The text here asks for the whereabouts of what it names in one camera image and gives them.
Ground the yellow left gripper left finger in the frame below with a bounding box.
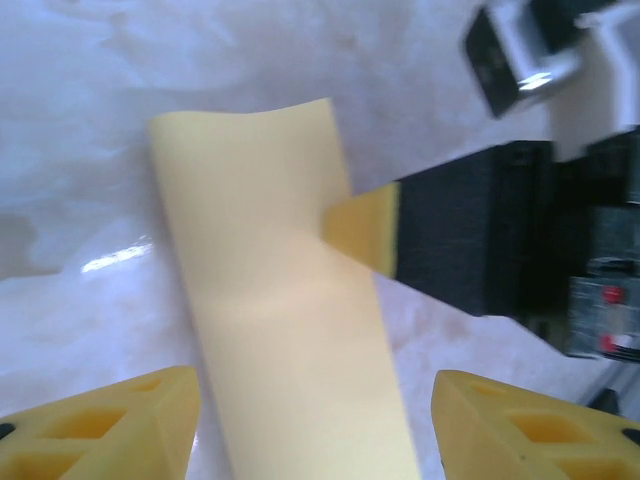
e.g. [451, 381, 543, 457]
[0, 365, 202, 480]

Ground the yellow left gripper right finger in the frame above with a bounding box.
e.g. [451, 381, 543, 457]
[431, 369, 640, 480]

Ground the yellow paper sheet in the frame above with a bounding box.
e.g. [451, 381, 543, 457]
[147, 97, 424, 480]

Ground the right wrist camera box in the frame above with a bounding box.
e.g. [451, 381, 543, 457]
[460, 0, 640, 164]

